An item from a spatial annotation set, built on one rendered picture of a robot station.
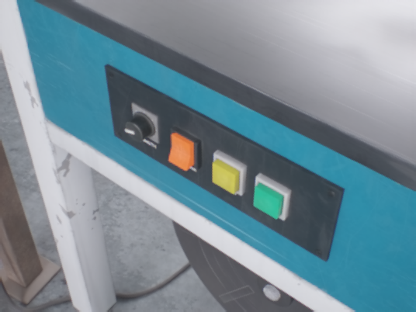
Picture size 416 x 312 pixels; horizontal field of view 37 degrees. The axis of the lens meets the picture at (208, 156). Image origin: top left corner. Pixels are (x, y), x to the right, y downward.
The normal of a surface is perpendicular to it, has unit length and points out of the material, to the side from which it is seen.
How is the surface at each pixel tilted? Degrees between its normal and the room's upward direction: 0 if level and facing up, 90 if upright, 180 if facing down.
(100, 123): 90
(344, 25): 0
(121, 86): 90
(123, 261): 0
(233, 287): 90
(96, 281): 90
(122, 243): 0
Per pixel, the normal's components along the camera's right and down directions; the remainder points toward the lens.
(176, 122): -0.63, 0.55
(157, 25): 0.00, -0.71
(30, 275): 0.85, 0.37
